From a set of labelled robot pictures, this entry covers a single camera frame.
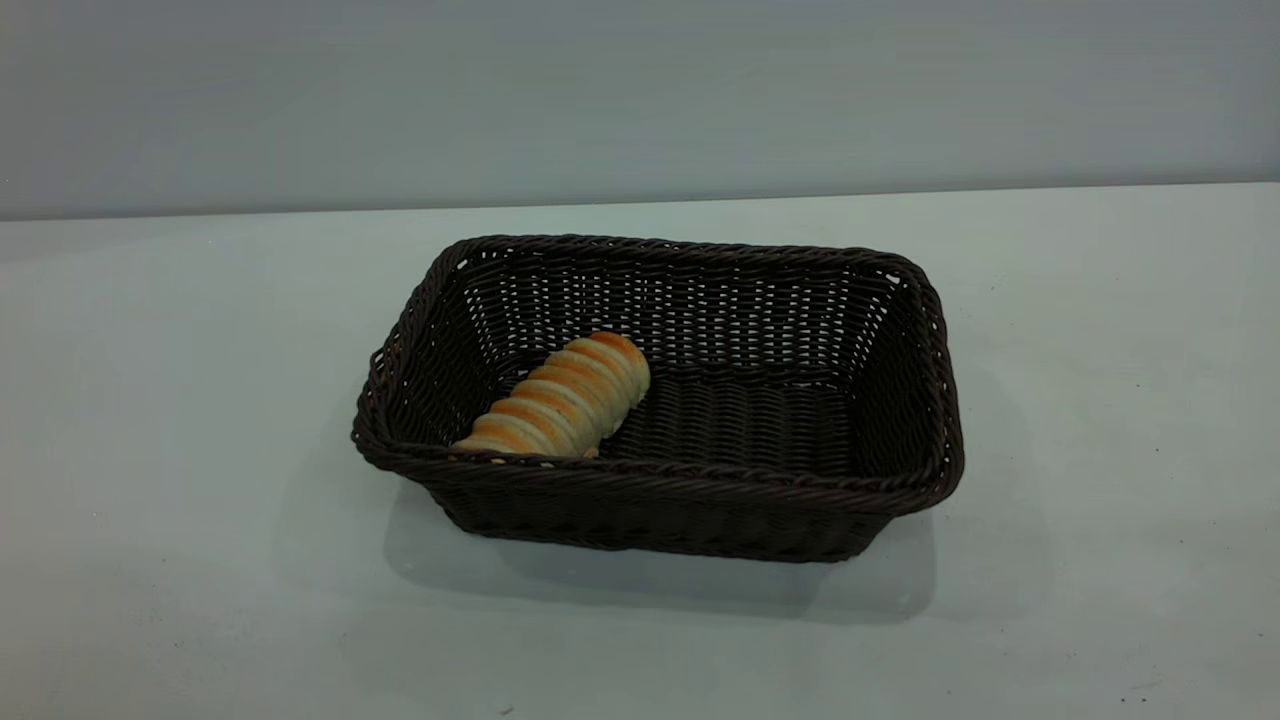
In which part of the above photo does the spiral striped bread roll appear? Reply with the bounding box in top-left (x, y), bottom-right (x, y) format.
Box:
top-left (449, 331), bottom-right (652, 465)

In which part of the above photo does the dark brown wicker basket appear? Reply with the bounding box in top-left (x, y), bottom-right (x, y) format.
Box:
top-left (350, 233), bottom-right (967, 564)

